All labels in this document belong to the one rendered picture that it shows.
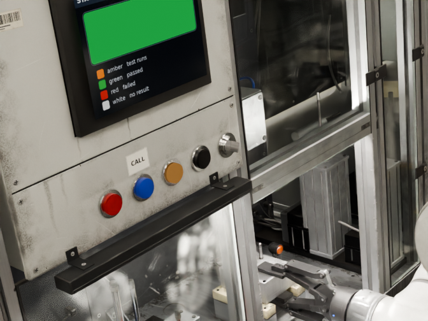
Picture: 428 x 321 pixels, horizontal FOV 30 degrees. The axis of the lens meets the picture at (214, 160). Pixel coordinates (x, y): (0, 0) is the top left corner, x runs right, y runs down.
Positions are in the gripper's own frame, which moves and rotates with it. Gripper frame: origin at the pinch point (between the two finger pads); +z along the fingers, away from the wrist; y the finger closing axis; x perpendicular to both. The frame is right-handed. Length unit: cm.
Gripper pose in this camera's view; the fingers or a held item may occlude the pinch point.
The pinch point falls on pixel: (273, 281)
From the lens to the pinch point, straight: 168.2
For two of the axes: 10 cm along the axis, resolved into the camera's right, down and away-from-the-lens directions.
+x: -6.7, 3.5, -6.5
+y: -1.2, -9.2, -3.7
